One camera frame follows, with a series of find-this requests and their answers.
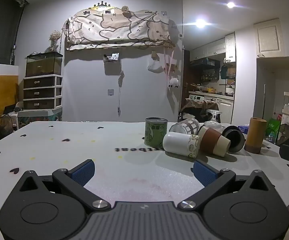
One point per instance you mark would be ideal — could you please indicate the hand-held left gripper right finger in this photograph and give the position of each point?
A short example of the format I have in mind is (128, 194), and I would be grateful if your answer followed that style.
(204, 172)

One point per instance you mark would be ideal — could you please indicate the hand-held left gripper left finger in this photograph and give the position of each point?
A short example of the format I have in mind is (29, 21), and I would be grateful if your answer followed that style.
(84, 171)

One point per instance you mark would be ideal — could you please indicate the white cup with cartoon print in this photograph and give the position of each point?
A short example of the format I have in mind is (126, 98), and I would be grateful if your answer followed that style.
(179, 143)

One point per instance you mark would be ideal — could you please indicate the brown and beige cup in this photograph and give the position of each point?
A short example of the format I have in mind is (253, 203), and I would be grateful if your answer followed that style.
(213, 140)

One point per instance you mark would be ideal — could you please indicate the bamboo tube cup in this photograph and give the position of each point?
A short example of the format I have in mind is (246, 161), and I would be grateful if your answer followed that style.
(255, 135)

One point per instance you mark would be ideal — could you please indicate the black cup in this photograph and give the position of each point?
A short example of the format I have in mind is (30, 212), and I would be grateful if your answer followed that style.
(234, 136)

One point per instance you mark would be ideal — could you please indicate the glass cup with white band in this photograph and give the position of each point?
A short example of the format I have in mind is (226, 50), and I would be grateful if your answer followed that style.
(184, 127)

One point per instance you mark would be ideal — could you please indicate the white heart-print table cover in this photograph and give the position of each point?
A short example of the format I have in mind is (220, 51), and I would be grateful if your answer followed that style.
(67, 152)

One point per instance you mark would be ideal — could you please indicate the green plastic bag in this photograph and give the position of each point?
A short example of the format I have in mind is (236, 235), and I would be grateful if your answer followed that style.
(273, 130)

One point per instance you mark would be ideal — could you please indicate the clear wine glass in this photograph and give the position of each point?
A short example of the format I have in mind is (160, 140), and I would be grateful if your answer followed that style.
(213, 121)

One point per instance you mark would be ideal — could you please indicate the blue tissue pack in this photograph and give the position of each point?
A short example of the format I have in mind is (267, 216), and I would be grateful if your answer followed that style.
(244, 129)

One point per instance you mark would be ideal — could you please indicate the green printed tin can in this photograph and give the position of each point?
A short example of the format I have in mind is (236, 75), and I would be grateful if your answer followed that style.
(155, 133)

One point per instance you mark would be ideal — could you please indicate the chair with brown cloth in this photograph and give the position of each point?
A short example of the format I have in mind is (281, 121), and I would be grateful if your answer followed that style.
(197, 107)

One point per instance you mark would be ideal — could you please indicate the white washing machine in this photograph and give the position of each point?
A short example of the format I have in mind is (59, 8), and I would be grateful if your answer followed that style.
(220, 107)

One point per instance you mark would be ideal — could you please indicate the white drawer unit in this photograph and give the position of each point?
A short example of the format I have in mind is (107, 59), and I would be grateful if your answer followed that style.
(40, 92)

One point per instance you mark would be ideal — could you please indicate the white plush toy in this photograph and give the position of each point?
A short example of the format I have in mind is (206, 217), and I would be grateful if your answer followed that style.
(173, 82)

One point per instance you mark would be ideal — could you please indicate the grey hanging cat toy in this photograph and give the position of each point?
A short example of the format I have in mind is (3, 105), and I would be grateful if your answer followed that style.
(121, 80)

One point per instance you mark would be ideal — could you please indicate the glass fish tank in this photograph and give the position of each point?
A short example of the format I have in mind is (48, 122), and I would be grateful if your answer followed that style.
(43, 63)

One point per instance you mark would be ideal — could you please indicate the white plastic bag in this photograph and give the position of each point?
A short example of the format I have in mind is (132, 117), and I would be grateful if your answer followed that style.
(155, 66)

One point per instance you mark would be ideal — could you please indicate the dried flower bunch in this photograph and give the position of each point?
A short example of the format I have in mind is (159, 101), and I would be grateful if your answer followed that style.
(55, 37)

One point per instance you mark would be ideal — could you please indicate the cartoon printed blanket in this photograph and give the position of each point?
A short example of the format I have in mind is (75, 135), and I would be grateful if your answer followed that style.
(114, 27)

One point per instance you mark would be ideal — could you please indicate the ceiling spotlight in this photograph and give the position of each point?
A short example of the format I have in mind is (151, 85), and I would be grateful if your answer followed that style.
(200, 23)
(230, 4)

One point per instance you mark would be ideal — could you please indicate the gold crown decoration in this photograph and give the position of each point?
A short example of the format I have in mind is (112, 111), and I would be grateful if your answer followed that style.
(101, 6)

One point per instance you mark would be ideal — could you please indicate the white wall socket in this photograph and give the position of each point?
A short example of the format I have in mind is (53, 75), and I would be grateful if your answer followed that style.
(110, 92)

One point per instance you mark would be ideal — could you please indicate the narrow white wall cabinet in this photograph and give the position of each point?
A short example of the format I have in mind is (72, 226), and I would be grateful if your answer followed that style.
(230, 47)

